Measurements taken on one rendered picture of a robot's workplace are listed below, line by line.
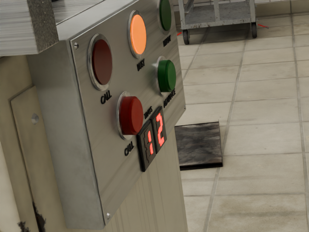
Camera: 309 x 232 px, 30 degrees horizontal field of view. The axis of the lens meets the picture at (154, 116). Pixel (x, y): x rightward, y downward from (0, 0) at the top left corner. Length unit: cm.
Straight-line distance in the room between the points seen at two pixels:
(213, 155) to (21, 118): 180
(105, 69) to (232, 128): 203
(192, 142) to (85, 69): 191
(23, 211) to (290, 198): 153
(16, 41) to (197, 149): 190
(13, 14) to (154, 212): 33
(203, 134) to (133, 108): 191
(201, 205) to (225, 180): 18
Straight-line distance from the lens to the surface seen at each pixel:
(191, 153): 218
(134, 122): 44
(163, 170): 64
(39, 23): 34
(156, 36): 53
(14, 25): 34
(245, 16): 386
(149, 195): 59
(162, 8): 54
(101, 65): 40
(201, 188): 196
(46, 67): 38
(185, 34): 388
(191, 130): 239
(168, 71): 52
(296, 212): 179
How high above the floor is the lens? 91
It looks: 20 degrees down
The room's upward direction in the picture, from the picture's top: 8 degrees counter-clockwise
